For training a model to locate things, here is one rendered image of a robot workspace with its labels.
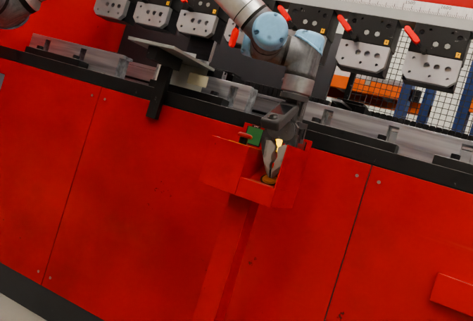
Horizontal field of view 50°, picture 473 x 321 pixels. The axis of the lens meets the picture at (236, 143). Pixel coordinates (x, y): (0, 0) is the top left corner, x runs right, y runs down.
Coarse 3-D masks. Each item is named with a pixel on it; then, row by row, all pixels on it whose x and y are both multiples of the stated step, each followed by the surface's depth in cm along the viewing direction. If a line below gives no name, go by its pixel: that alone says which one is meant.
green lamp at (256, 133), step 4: (248, 128) 138; (252, 128) 137; (256, 128) 137; (248, 132) 138; (252, 132) 137; (256, 132) 137; (260, 132) 136; (252, 136) 137; (256, 136) 137; (260, 136) 136; (248, 140) 137; (252, 140) 137; (256, 140) 136; (256, 144) 136
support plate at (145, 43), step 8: (136, 40) 158; (144, 40) 156; (160, 48) 157; (168, 48) 152; (176, 48) 152; (176, 56) 166; (184, 56) 160; (192, 56) 161; (184, 64) 180; (192, 64) 173; (200, 64) 167
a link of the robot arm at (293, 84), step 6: (282, 78) 126; (288, 78) 122; (294, 78) 121; (300, 78) 120; (306, 78) 121; (282, 84) 124; (288, 84) 121; (294, 84) 121; (300, 84) 120; (306, 84) 121; (312, 84) 122; (288, 90) 122; (294, 90) 121; (300, 90) 121; (306, 90) 121; (312, 90) 123; (306, 96) 123
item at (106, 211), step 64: (0, 64) 201; (0, 128) 197; (64, 128) 183; (128, 128) 171; (192, 128) 160; (0, 192) 192; (64, 192) 179; (128, 192) 168; (192, 192) 158; (320, 192) 141; (384, 192) 133; (448, 192) 127; (0, 256) 188; (64, 256) 175; (128, 256) 164; (192, 256) 155; (256, 256) 146; (320, 256) 138; (384, 256) 131; (448, 256) 125; (64, 320) 172; (128, 320) 161; (256, 320) 144; (320, 320) 136; (384, 320) 129; (448, 320) 123
